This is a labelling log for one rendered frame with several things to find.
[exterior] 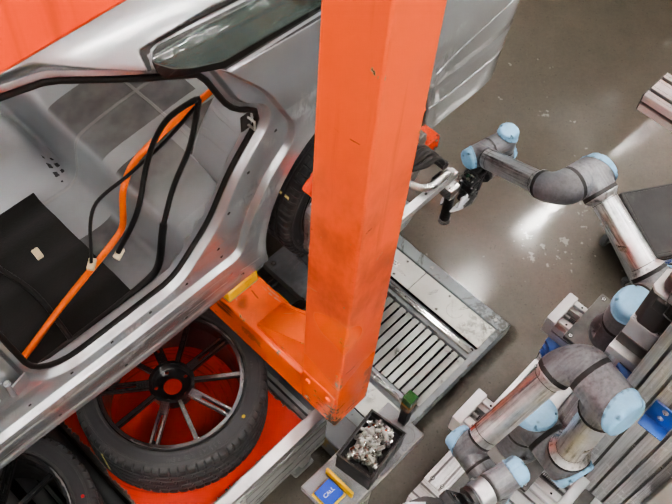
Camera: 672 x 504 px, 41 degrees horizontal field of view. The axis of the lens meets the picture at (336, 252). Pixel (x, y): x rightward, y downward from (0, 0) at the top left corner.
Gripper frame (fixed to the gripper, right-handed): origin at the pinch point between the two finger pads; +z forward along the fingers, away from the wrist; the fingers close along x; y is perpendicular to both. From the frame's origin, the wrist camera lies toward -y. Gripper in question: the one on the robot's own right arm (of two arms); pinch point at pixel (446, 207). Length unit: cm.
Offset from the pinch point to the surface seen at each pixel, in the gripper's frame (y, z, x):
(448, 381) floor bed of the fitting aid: -75, 16, 29
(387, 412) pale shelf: -38, 57, 28
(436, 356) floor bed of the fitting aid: -77, 10, 18
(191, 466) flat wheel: -33, 118, -3
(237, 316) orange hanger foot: -16, 76, -26
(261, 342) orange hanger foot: -19, 76, -14
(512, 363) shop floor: -83, -13, 41
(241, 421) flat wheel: -33, 96, -3
